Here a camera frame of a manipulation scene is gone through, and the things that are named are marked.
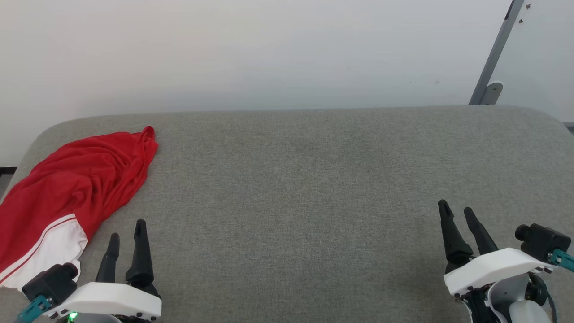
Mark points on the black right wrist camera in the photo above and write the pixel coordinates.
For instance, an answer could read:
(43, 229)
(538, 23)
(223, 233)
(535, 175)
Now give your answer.
(545, 242)

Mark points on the teal camera connector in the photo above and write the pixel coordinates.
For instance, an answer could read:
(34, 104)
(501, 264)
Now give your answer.
(33, 309)
(563, 259)

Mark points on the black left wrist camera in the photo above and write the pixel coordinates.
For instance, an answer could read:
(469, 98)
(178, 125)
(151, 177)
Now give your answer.
(51, 282)

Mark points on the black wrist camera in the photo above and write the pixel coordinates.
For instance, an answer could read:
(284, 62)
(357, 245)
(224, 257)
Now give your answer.
(51, 282)
(545, 242)

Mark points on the grey metal post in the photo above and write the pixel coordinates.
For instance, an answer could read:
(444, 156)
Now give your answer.
(497, 49)

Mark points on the grey metal post bracket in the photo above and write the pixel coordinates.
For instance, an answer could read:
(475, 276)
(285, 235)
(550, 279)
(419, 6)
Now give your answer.
(493, 92)

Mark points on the teal right camera connector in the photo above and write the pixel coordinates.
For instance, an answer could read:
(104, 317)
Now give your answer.
(563, 259)

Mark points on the black skirting strip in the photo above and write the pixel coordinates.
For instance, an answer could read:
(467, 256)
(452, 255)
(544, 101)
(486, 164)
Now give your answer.
(8, 171)

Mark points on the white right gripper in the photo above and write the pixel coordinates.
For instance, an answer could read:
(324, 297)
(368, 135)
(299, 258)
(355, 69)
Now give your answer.
(493, 267)

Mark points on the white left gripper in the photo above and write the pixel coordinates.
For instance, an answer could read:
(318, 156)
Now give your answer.
(107, 298)

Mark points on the teal left camera connector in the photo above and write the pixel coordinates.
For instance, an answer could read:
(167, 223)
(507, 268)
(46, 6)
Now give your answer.
(33, 309)

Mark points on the red and white basketball jersey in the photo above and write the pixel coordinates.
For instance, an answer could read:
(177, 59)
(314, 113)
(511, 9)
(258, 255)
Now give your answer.
(80, 179)

